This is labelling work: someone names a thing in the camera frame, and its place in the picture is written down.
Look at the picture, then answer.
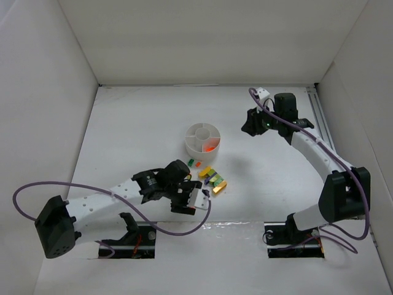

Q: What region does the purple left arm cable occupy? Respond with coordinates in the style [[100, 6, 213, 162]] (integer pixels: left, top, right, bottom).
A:
[[12, 181, 212, 259]]

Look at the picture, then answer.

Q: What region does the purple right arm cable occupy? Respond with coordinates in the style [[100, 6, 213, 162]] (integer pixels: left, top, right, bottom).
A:
[[248, 87, 371, 254]]

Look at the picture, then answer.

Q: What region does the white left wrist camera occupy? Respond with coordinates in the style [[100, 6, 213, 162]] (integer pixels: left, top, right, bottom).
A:
[[187, 188, 209, 210]]

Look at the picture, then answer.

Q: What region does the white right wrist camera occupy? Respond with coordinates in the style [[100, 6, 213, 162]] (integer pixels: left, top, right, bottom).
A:
[[249, 87, 270, 106]]

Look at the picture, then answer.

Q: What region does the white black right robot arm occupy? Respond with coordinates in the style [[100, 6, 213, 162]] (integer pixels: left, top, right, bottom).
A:
[[241, 87, 371, 250]]

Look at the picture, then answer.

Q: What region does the aluminium side rail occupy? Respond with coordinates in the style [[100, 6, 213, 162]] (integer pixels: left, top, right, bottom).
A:
[[306, 86, 359, 219]]

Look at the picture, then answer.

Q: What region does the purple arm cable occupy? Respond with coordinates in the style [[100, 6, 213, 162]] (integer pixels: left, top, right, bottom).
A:
[[248, 87, 371, 254], [12, 181, 212, 259]]

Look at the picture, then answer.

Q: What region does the white round divided container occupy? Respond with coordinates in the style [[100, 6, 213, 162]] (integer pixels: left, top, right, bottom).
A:
[[184, 123, 221, 162]]

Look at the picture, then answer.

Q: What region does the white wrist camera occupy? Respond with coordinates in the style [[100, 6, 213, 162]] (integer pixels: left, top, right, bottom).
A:
[[187, 188, 209, 210], [249, 87, 270, 106]]

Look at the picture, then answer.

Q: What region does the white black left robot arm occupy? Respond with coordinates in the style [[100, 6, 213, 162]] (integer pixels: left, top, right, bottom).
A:
[[34, 160, 211, 259]]

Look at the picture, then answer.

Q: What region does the multicolour stacked lego assembly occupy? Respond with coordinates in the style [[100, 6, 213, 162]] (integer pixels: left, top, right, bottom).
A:
[[198, 166, 228, 195]]

